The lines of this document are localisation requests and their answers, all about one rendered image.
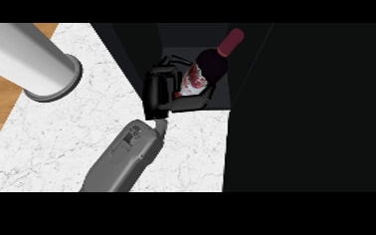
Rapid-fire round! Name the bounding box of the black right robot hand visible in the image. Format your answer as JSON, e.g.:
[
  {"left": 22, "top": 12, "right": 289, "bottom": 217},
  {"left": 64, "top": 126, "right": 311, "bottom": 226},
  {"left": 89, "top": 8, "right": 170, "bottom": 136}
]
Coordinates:
[{"left": 142, "top": 55, "right": 217, "bottom": 121}]

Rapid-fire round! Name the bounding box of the dark red wine bottle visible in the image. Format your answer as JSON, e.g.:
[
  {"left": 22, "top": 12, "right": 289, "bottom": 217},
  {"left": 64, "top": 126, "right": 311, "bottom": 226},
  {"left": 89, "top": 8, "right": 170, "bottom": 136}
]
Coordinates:
[{"left": 177, "top": 28, "right": 246, "bottom": 98}]

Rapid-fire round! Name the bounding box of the dark cabinet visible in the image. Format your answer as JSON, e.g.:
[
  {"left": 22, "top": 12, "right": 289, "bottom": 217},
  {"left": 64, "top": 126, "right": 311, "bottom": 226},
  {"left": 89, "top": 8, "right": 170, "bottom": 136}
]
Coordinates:
[{"left": 90, "top": 22, "right": 276, "bottom": 120}]

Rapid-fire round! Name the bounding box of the pale grey cylinder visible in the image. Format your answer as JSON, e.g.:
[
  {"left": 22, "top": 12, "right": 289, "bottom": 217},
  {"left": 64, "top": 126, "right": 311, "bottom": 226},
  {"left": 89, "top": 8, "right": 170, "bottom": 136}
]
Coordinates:
[{"left": 0, "top": 22, "right": 86, "bottom": 104}]

